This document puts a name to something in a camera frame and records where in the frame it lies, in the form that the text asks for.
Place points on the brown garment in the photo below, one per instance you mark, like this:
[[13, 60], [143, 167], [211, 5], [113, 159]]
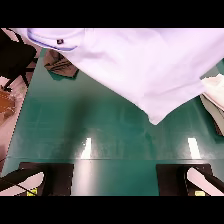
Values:
[[60, 64]]

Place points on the cream garment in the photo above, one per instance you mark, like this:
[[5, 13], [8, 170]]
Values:
[[215, 90]]

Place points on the black office chair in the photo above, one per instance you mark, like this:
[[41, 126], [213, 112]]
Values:
[[15, 58]]

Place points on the white T-shirt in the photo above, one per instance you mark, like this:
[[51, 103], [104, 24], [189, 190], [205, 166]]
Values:
[[143, 66]]

